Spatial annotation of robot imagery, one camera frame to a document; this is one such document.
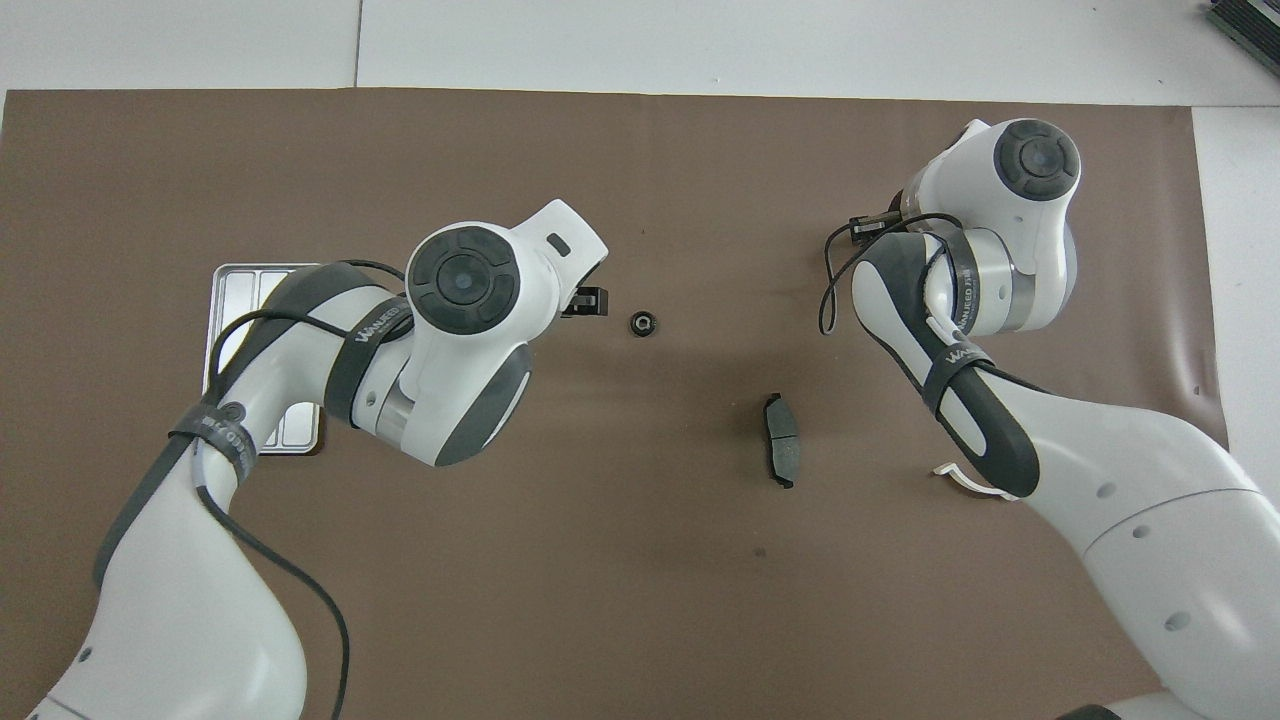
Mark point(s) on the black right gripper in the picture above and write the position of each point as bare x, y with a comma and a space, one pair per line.
895, 215

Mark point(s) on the large black bearing gear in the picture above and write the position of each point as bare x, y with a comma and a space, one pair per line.
642, 323

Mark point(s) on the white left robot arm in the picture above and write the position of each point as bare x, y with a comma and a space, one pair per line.
180, 600

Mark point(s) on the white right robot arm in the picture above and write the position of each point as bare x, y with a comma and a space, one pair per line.
1150, 520

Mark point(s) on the silver ribbed metal tray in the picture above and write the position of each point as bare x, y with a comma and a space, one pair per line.
235, 290

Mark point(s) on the long dark brake pad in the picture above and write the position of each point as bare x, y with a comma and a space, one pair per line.
782, 440

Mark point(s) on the brown table mat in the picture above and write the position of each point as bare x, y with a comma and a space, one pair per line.
600, 550

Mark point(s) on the black finned device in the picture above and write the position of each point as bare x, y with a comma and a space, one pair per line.
1250, 22

